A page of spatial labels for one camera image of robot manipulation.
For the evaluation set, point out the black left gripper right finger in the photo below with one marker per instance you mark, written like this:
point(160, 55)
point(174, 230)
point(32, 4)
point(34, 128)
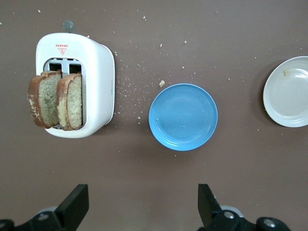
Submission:
point(207, 207)

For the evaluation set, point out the brown bread slice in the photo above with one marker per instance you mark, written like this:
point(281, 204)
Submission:
point(73, 103)
point(45, 101)

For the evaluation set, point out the large bread crumb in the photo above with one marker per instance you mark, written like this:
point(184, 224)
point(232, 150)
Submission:
point(161, 83)

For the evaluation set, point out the white toaster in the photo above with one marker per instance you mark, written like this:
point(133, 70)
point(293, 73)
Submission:
point(96, 72)

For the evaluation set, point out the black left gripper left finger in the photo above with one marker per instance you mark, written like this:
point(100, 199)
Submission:
point(74, 204)

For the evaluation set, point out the beige plate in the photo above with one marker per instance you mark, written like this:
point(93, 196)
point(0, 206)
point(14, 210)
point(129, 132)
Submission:
point(288, 96)

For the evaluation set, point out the blue plate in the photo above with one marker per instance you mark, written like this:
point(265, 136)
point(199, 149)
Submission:
point(183, 118)

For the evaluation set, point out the small bread crumb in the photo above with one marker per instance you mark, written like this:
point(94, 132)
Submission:
point(286, 72)

